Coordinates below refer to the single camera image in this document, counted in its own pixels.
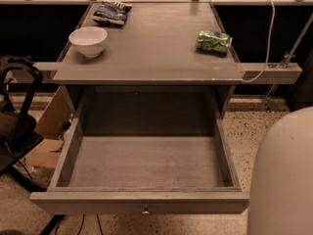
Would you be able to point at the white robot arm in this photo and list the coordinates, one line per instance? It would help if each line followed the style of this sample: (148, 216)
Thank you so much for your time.
(281, 190)

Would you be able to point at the cardboard box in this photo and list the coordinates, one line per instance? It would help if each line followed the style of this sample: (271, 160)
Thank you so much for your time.
(52, 126)

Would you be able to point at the grey cabinet with top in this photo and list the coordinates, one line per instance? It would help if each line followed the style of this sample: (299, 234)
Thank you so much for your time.
(157, 46)

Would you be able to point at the open grey top drawer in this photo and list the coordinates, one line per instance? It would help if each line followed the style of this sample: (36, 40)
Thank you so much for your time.
(130, 147)

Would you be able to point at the blue chip bag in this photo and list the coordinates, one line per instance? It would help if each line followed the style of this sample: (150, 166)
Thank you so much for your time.
(112, 13)

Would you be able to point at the black chair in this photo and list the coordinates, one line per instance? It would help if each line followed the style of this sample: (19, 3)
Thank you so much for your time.
(17, 133)

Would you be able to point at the white ceramic bowl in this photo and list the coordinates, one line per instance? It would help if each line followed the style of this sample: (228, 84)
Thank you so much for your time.
(89, 41)

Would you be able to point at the round metal drawer knob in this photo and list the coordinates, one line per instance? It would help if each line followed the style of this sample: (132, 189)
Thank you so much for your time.
(146, 211)

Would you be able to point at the green soda can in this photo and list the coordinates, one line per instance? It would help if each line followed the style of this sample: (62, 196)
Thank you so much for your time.
(214, 42)

